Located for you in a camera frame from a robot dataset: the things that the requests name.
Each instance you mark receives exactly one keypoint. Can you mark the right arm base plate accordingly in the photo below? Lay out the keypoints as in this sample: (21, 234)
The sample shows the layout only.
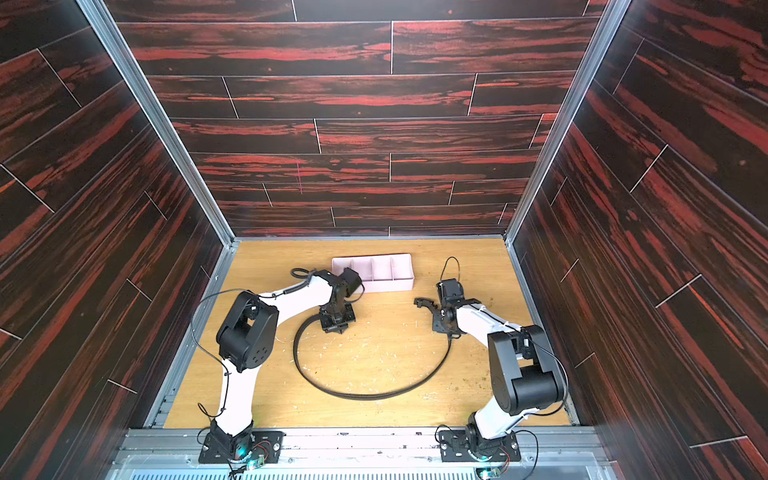
(458, 445)

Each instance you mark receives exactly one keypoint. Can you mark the black leather belt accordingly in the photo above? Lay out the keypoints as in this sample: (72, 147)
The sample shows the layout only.
(359, 396)

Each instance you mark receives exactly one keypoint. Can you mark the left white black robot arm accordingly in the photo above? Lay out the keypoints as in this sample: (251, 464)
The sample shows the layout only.
(247, 335)

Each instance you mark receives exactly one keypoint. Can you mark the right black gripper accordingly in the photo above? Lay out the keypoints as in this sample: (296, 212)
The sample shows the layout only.
(441, 315)

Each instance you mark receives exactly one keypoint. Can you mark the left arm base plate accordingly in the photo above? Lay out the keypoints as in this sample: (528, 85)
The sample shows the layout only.
(256, 447)

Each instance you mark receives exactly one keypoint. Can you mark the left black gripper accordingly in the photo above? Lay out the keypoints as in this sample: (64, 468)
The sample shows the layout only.
(333, 328)

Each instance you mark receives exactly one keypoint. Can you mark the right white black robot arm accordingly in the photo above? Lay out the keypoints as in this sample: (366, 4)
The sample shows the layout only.
(526, 377)

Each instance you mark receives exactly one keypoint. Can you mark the pink divided storage box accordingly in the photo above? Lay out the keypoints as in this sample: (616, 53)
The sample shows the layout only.
(379, 273)

